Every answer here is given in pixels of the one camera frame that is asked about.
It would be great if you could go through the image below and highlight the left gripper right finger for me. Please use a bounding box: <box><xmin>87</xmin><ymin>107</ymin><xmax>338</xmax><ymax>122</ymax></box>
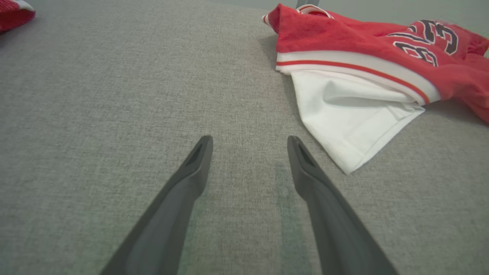
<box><xmin>287</xmin><ymin>135</ymin><xmax>400</xmax><ymax>275</ymax></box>

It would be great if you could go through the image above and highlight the red shorts white stripe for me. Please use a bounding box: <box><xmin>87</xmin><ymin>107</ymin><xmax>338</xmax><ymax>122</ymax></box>
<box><xmin>0</xmin><ymin>0</ymin><xmax>36</xmax><ymax>33</ymax></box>

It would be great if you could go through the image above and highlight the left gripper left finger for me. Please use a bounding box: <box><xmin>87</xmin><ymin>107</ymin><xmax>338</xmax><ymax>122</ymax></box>
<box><xmin>99</xmin><ymin>135</ymin><xmax>214</xmax><ymax>275</ymax></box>

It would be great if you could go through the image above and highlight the grey fabric sofa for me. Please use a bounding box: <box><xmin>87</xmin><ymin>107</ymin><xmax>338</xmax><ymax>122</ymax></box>
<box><xmin>0</xmin><ymin>0</ymin><xmax>489</xmax><ymax>275</ymax></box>

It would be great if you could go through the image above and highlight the red white basketball jersey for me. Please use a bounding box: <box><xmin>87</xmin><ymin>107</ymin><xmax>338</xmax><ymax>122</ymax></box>
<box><xmin>262</xmin><ymin>3</ymin><xmax>489</xmax><ymax>175</ymax></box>

